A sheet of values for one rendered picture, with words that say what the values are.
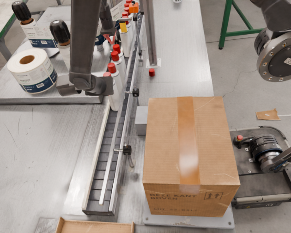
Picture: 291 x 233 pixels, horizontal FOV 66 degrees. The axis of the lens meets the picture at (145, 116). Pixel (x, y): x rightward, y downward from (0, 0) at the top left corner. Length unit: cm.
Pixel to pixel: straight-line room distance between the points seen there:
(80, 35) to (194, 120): 39
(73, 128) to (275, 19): 91
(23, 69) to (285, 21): 109
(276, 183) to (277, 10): 129
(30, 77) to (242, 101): 184
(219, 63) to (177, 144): 217
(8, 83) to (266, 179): 166
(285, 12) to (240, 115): 174
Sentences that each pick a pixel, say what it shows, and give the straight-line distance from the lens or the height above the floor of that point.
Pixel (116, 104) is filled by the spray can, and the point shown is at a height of 93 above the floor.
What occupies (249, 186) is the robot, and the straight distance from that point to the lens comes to 161.
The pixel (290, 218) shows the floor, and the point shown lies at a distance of 189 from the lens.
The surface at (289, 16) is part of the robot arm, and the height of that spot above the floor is 142.
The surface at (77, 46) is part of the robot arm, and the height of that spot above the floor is 138.
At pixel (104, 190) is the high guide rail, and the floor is 96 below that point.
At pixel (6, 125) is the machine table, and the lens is 134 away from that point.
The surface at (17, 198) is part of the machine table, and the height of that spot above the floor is 83.
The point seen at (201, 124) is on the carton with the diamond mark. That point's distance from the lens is 68.
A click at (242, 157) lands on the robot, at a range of 167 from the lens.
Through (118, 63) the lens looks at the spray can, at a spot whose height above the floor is 104.
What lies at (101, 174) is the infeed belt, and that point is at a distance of 90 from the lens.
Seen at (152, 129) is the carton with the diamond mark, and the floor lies 112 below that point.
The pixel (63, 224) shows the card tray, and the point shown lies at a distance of 93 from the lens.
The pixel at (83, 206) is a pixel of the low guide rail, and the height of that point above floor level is 91.
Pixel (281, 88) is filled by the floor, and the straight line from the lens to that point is 260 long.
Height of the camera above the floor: 166
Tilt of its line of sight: 50 degrees down
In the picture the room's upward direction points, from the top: 9 degrees counter-clockwise
